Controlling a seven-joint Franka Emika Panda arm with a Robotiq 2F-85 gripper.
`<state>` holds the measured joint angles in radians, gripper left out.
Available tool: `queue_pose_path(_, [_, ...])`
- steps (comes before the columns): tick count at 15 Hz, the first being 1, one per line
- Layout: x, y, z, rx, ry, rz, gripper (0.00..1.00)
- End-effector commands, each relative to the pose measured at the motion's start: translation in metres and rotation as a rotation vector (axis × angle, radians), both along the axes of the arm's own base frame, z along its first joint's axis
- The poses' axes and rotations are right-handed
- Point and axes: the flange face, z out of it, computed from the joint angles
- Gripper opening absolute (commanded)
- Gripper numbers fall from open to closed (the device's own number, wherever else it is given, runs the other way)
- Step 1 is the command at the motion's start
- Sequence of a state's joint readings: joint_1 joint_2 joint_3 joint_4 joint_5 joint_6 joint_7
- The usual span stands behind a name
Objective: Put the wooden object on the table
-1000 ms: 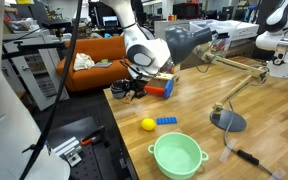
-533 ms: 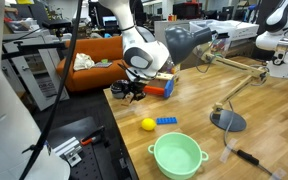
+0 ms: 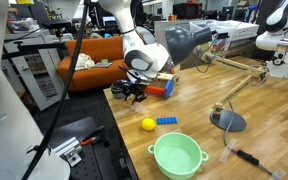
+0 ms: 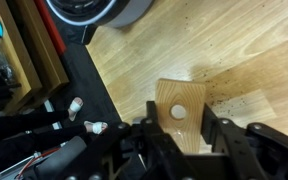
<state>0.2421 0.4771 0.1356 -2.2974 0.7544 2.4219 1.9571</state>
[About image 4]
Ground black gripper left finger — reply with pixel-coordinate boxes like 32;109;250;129
67;100;192;180

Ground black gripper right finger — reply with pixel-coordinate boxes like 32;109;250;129
200;104;288;180

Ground wooden block with two holes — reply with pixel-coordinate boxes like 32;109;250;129
155;78;207;155

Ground foot in white sandal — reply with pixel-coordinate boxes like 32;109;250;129
66;96;85;122
83;120;109;136

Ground dark grey cylinder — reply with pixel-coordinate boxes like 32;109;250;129
33;135;89;180

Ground leg in black trousers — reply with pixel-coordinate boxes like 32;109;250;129
0;109;70;141
0;124;87;168

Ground black pot with lid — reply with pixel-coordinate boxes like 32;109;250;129
45;0;156;30

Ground wooden shelf boards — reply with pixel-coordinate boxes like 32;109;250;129
0;0;70;115

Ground thin red cable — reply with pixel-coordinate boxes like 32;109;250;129
15;147;62;179

